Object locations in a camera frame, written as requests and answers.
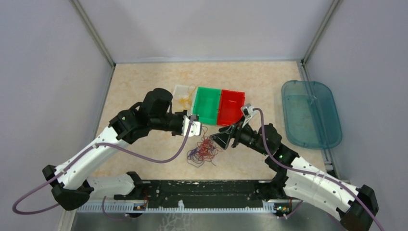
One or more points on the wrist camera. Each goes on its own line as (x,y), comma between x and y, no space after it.
(248,113)
(191,126)

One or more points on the aluminium frame post right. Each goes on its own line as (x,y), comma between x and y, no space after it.
(321,30)

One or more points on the white plastic bin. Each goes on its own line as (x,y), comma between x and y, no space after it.
(184,97)

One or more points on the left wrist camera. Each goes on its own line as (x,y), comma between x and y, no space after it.
(191,126)

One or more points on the green plastic bin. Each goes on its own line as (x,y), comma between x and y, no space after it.
(206,105)

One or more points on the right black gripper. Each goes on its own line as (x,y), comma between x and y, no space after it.
(223,137)

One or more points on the red plastic bin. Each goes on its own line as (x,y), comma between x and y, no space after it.
(230,107)

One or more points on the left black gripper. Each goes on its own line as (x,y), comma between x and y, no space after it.
(182,113)

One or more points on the aluminium frame post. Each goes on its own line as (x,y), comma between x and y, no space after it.
(86,21)
(321,30)

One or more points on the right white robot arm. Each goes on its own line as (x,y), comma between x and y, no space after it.
(354,207)

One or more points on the white cable duct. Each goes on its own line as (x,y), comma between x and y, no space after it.
(128,207)

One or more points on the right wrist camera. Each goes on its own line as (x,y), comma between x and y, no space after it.
(248,113)

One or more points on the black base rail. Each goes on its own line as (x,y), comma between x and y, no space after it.
(204,194)

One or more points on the aluminium frame post left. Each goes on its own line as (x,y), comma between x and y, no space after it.
(86,21)

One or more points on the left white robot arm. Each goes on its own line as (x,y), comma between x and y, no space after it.
(72,181)

